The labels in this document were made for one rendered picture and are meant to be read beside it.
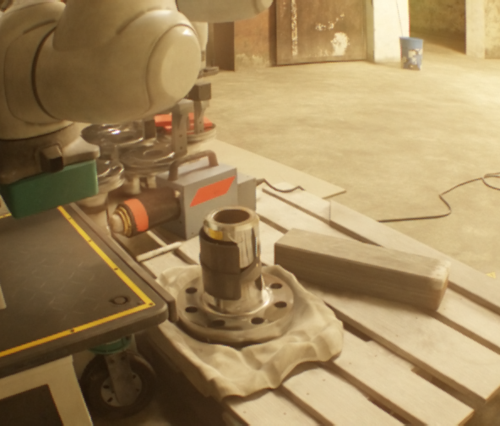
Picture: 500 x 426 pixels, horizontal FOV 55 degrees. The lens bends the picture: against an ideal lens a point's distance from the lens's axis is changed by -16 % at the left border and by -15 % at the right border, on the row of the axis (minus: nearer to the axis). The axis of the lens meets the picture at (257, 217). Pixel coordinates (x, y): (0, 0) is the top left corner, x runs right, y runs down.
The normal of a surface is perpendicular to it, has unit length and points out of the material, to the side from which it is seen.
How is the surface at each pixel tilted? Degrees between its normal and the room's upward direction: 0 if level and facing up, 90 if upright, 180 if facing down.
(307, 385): 0
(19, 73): 87
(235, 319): 0
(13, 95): 94
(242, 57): 90
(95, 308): 0
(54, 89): 99
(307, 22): 90
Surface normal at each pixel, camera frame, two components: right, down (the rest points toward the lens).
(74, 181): 0.60, 0.32
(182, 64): 0.86, 0.28
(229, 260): -0.07, 0.41
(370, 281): -0.49, 0.37
